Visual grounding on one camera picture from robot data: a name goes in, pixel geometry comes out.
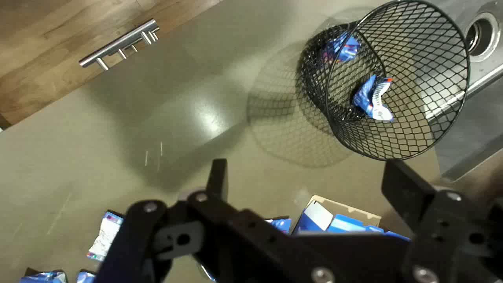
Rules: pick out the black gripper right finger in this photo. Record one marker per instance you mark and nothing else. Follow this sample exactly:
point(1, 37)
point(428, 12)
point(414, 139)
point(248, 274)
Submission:
point(410, 194)

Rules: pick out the blue cardboard snack box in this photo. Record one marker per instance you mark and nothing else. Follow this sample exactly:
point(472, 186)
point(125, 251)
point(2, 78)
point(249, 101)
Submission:
point(336, 221)

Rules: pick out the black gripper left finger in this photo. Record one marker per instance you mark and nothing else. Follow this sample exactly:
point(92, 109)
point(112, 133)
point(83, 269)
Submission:
point(218, 178)

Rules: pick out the stainless steel sink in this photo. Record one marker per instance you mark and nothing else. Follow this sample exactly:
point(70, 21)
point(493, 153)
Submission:
point(488, 120)

